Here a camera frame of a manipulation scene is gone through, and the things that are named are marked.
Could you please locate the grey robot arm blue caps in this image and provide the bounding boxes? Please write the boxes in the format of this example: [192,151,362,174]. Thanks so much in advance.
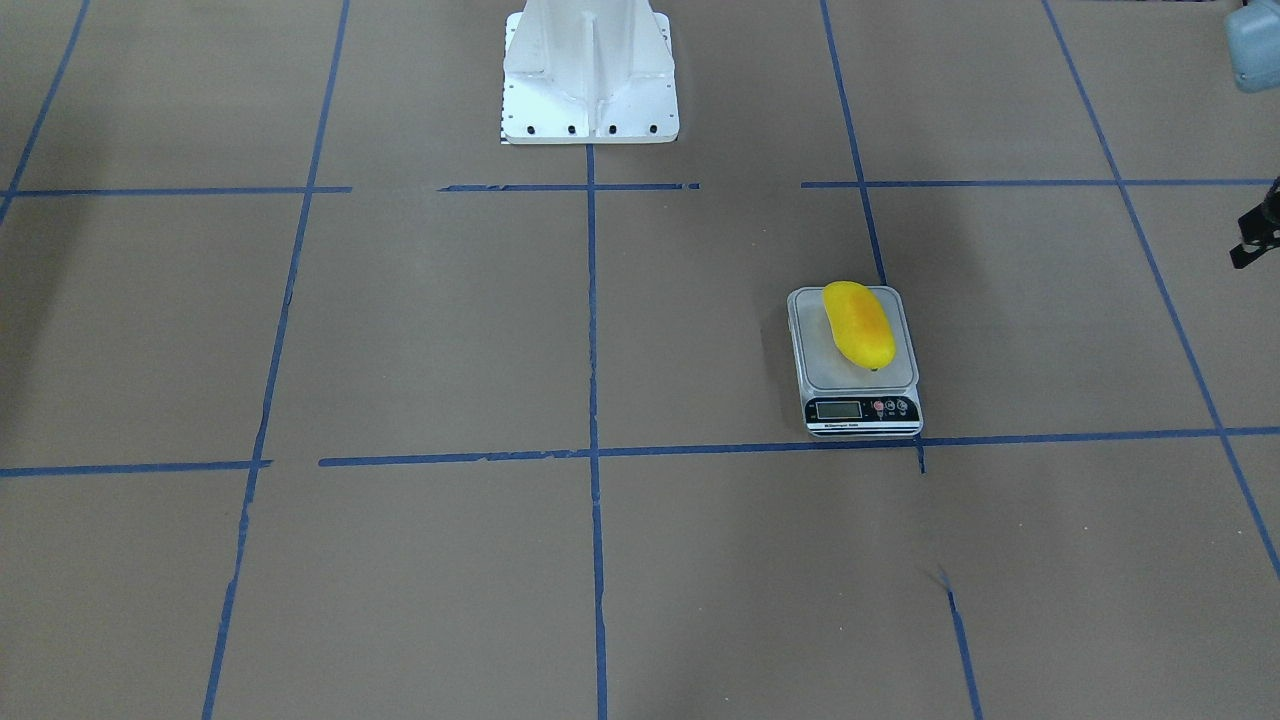
[1224,1,1279,270]

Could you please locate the silver digital kitchen scale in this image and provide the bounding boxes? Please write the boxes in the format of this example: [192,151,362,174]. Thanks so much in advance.
[787,286,924,439]

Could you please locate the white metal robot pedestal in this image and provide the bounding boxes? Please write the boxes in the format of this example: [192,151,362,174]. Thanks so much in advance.
[500,1,681,145]

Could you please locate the yellow mango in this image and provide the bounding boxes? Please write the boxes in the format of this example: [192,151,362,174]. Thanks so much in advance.
[820,281,897,372]

